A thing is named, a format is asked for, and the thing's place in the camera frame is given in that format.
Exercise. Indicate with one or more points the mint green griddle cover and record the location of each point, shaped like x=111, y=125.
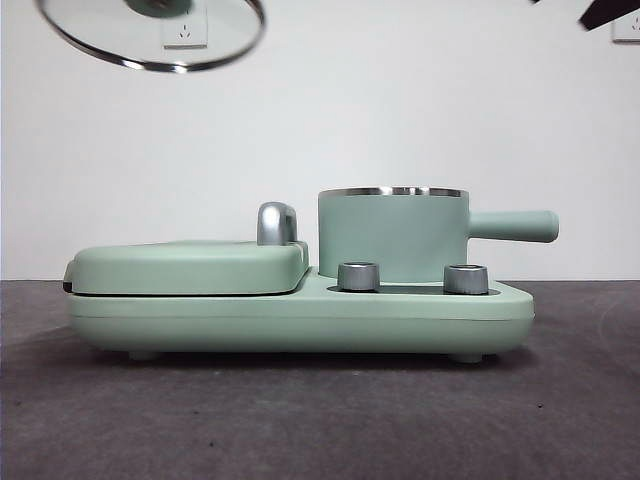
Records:
x=190, y=270

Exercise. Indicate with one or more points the white wall socket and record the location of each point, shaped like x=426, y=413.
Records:
x=625, y=35
x=184, y=32

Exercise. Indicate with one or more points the silver control knob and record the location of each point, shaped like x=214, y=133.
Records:
x=358, y=276
x=465, y=279

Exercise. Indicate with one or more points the glass lid with green knob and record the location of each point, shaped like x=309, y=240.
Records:
x=100, y=30

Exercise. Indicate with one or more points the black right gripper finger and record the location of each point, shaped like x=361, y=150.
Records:
x=612, y=11

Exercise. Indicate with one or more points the mint green breakfast machine base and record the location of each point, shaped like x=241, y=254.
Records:
x=300, y=320

